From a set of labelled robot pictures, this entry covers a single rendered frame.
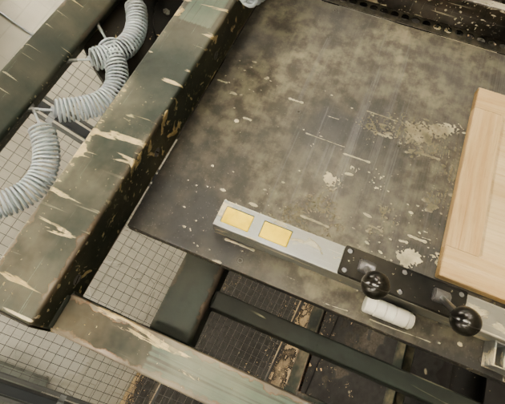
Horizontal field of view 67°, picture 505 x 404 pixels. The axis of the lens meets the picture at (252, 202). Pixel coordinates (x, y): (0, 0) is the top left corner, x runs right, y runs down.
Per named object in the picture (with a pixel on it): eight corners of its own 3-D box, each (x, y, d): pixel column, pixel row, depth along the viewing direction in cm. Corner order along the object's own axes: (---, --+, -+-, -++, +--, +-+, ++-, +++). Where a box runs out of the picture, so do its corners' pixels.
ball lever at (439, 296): (445, 309, 61) (480, 346, 48) (422, 300, 61) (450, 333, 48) (454, 288, 60) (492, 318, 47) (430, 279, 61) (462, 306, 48)
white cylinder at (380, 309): (359, 312, 63) (406, 332, 62) (364, 309, 61) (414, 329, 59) (364, 295, 64) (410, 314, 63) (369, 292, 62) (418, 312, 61)
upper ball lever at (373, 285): (372, 280, 62) (385, 308, 49) (349, 272, 63) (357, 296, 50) (381, 259, 62) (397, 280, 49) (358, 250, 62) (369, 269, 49)
